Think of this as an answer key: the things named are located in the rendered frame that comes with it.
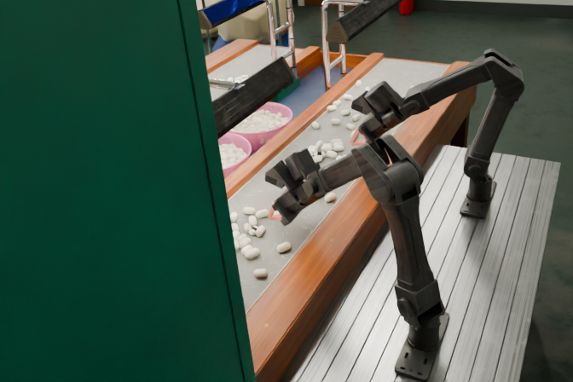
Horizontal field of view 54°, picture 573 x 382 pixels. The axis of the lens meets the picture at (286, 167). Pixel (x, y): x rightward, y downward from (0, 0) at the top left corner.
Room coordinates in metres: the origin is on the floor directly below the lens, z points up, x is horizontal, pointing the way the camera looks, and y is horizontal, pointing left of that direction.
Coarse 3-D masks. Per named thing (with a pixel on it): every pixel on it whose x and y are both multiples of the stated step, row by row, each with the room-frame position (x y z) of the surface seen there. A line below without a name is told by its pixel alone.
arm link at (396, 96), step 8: (384, 80) 1.48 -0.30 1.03; (376, 88) 1.46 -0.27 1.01; (384, 88) 1.44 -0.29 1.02; (368, 96) 1.45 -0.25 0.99; (376, 96) 1.44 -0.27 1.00; (384, 96) 1.44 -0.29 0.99; (392, 96) 1.44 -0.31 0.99; (400, 96) 1.47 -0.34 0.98; (376, 104) 1.44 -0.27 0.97; (384, 104) 1.43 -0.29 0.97; (400, 104) 1.43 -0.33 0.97; (408, 104) 1.39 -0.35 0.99; (416, 104) 1.38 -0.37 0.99; (400, 112) 1.41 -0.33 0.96; (408, 112) 1.39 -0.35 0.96; (416, 112) 1.38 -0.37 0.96
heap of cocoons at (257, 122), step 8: (248, 120) 1.90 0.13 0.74; (256, 120) 1.89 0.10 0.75; (264, 120) 1.89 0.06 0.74; (272, 120) 1.92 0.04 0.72; (280, 120) 1.90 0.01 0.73; (240, 128) 1.84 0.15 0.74; (248, 128) 1.86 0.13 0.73; (256, 128) 1.83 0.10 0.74; (264, 128) 1.82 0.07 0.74; (272, 128) 1.82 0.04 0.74; (272, 136) 1.77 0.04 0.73
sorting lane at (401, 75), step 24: (384, 72) 2.26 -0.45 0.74; (408, 72) 2.24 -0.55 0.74; (432, 72) 2.21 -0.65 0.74; (360, 120) 1.82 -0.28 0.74; (312, 144) 1.67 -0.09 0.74; (264, 168) 1.54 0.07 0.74; (240, 192) 1.41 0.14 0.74; (264, 192) 1.40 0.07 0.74; (336, 192) 1.36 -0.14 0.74; (240, 216) 1.29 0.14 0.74; (312, 216) 1.26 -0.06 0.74; (264, 240) 1.17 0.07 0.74; (288, 240) 1.16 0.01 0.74; (240, 264) 1.08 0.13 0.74; (264, 264) 1.07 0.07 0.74; (264, 288) 0.99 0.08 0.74
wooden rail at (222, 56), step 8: (240, 40) 2.82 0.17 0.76; (248, 40) 2.81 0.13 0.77; (224, 48) 2.72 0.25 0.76; (232, 48) 2.71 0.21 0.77; (240, 48) 2.70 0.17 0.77; (248, 48) 2.72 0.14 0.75; (208, 56) 2.61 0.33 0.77; (216, 56) 2.60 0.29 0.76; (224, 56) 2.59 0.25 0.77; (232, 56) 2.60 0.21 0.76; (208, 64) 2.50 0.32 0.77; (216, 64) 2.49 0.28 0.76; (224, 64) 2.55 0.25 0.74; (208, 72) 2.44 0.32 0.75
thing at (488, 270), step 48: (432, 192) 1.42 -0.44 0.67; (528, 192) 1.38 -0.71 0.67; (384, 240) 1.21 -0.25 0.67; (432, 240) 1.19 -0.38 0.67; (480, 240) 1.17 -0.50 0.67; (528, 240) 1.15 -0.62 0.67; (384, 288) 1.02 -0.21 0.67; (480, 288) 1.00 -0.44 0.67; (528, 288) 0.98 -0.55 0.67; (336, 336) 0.89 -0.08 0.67; (384, 336) 0.88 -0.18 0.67; (480, 336) 0.85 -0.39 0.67
